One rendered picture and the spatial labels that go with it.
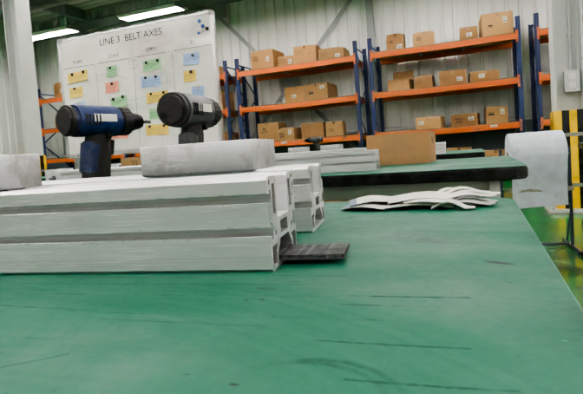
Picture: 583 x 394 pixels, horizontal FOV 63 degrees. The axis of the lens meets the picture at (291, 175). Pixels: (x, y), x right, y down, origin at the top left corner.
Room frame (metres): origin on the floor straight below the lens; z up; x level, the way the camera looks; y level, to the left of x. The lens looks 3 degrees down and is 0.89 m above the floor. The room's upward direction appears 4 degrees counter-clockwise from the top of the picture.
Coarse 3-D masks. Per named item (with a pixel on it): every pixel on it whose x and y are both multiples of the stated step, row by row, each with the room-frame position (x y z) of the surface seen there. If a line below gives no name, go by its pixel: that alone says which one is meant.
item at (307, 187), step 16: (112, 176) 0.77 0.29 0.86; (128, 176) 0.74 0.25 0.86; (160, 176) 0.65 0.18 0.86; (176, 176) 0.64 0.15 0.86; (192, 176) 0.64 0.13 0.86; (304, 176) 0.60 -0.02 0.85; (320, 176) 0.69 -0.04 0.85; (304, 192) 0.60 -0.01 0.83; (320, 192) 0.68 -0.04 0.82; (304, 208) 0.60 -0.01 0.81; (320, 208) 0.67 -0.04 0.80; (304, 224) 0.60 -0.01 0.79; (320, 224) 0.66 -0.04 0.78
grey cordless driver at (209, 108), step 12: (168, 96) 0.80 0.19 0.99; (180, 96) 0.80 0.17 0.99; (192, 96) 0.83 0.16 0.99; (204, 96) 0.90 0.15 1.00; (168, 108) 0.80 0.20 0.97; (180, 108) 0.79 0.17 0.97; (192, 108) 0.81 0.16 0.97; (204, 108) 0.85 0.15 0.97; (216, 108) 0.90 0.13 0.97; (168, 120) 0.80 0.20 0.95; (180, 120) 0.80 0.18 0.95; (192, 120) 0.82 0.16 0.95; (204, 120) 0.86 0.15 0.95; (216, 120) 0.91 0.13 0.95; (180, 132) 0.85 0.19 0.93; (192, 132) 0.84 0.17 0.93
